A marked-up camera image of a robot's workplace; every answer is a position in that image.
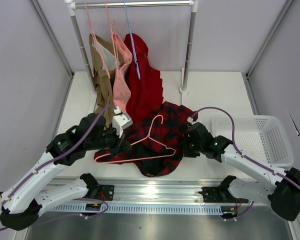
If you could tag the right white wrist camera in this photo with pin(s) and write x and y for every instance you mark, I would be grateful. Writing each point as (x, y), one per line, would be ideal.
(191, 120)

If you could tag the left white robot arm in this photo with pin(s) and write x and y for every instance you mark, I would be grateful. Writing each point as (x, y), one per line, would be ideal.
(27, 200)

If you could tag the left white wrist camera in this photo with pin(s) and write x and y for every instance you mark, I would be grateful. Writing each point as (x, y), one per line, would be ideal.
(121, 121)

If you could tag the red hanging garment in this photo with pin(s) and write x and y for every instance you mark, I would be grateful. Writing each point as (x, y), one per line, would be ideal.
(146, 92)

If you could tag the pink hanging garment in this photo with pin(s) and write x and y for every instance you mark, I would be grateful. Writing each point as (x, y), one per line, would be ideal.
(121, 92)

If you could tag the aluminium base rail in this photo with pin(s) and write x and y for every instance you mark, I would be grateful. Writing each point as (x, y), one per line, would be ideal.
(161, 191)

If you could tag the white plastic basket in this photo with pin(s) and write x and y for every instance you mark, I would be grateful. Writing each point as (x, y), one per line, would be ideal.
(261, 136)

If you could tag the red plaid skirt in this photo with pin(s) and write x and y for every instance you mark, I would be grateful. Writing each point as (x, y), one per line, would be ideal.
(170, 133)

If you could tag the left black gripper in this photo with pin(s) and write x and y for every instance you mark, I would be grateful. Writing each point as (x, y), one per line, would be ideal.
(120, 142)

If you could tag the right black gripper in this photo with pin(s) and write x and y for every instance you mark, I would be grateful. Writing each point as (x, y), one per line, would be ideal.
(188, 146)

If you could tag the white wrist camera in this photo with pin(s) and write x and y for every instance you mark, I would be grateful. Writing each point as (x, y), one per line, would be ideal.
(191, 120)
(121, 121)

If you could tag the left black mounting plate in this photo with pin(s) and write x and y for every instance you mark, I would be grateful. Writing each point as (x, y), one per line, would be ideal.
(103, 192)

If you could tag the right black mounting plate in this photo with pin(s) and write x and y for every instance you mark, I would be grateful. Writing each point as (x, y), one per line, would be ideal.
(212, 194)

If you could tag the slotted white cable duct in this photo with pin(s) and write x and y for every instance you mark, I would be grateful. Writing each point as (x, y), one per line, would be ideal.
(129, 208)

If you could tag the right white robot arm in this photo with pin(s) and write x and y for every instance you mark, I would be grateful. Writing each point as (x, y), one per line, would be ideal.
(273, 186)

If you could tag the blue hanger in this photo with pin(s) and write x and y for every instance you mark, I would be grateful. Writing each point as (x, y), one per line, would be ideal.
(132, 41)

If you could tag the black mounting plate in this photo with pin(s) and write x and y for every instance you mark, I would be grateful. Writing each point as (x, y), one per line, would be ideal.
(212, 194)
(103, 192)

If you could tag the metal clothes rack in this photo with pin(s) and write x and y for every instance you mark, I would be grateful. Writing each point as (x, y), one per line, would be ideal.
(193, 4)

